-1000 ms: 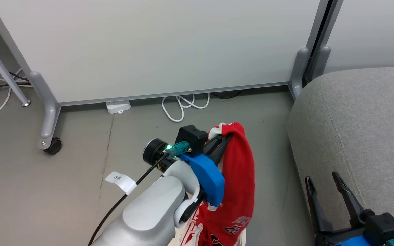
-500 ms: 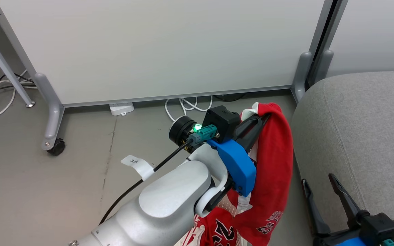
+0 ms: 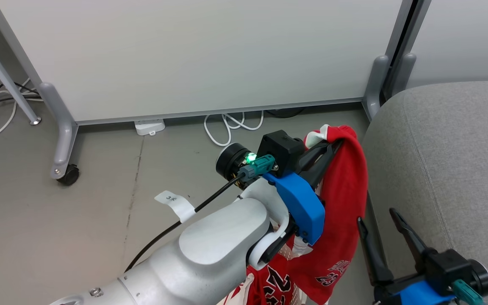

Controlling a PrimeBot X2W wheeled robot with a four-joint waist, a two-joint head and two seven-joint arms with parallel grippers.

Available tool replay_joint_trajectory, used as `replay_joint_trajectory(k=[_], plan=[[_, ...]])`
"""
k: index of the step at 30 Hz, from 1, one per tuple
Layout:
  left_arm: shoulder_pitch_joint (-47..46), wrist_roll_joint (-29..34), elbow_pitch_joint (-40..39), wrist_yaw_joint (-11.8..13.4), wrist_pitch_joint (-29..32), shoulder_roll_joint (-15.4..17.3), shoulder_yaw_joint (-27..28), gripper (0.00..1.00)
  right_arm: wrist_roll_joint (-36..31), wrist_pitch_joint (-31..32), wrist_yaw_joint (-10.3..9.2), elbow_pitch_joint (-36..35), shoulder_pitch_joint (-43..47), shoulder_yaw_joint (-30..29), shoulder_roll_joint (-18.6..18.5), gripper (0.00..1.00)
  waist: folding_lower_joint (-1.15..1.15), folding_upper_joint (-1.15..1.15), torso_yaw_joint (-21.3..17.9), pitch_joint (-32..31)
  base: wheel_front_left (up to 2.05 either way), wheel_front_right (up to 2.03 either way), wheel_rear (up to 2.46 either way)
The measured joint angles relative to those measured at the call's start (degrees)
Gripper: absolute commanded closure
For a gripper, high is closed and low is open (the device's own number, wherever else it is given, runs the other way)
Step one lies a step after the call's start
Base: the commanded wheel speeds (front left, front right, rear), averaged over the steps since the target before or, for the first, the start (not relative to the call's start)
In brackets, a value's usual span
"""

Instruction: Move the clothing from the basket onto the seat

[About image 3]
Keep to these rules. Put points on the red basketball jersey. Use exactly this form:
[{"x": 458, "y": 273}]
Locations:
[{"x": 345, "y": 190}]

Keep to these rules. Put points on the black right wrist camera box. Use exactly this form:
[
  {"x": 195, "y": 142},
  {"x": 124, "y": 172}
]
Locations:
[{"x": 447, "y": 267}]

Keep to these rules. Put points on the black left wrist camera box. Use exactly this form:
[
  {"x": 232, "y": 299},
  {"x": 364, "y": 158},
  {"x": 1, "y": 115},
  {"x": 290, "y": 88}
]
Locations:
[{"x": 280, "y": 150}]

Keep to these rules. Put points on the teal camera connector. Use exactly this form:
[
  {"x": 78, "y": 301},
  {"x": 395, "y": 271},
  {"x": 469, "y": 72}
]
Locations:
[
  {"x": 261, "y": 165},
  {"x": 466, "y": 292}
]

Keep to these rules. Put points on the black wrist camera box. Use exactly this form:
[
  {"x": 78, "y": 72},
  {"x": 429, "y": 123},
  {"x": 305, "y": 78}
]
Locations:
[
  {"x": 280, "y": 150},
  {"x": 447, "y": 267}
]

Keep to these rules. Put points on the teal left camera connector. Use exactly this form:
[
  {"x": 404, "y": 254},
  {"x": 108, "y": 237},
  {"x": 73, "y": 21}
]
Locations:
[{"x": 261, "y": 165}]

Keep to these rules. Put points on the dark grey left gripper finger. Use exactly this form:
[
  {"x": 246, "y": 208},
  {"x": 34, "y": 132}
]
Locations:
[
  {"x": 326, "y": 165},
  {"x": 314, "y": 154}
]

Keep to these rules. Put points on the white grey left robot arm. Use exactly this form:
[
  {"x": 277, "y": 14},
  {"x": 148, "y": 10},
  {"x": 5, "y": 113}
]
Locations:
[{"x": 223, "y": 241}]

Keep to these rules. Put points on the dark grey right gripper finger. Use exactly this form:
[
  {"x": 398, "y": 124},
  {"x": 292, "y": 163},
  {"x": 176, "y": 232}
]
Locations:
[
  {"x": 373, "y": 254},
  {"x": 409, "y": 237}
]

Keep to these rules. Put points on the white power adapter box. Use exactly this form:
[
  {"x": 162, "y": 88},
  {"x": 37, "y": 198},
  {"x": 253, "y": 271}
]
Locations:
[{"x": 150, "y": 126}]

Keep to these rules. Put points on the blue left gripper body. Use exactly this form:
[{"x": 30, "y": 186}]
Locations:
[{"x": 305, "y": 207}]

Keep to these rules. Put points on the teal right camera connector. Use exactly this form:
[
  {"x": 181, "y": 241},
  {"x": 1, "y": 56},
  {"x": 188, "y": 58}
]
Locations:
[{"x": 466, "y": 292}]

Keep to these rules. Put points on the wide white partition panel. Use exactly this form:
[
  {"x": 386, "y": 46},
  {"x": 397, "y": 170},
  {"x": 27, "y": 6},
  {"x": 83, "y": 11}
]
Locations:
[{"x": 184, "y": 55}]

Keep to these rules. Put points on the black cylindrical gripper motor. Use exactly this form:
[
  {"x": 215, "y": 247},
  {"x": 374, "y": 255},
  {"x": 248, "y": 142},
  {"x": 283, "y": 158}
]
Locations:
[
  {"x": 481, "y": 277},
  {"x": 229, "y": 161}
]

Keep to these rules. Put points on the black cylindrical right gripper motor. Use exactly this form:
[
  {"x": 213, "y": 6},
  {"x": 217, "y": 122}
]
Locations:
[{"x": 481, "y": 277}]

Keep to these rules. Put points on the black caster wheel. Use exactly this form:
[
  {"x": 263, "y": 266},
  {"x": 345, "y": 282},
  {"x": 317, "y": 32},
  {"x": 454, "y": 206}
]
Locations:
[{"x": 69, "y": 175}]

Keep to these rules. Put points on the black cylindrical left gripper motor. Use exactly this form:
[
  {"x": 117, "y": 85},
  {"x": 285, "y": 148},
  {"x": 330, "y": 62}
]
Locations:
[{"x": 229, "y": 161}]

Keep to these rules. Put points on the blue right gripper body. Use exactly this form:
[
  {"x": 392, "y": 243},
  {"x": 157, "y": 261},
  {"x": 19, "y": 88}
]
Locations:
[{"x": 422, "y": 295}]

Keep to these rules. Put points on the grey metal table leg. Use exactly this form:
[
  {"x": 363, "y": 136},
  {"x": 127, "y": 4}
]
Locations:
[{"x": 2, "y": 76}]

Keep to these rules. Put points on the grey upholstered sofa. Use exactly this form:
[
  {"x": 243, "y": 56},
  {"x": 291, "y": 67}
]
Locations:
[{"x": 460, "y": 169}]

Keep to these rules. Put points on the grey partition foot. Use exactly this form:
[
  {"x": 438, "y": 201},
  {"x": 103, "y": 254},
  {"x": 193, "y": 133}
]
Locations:
[
  {"x": 375, "y": 84},
  {"x": 403, "y": 74},
  {"x": 66, "y": 135}
]

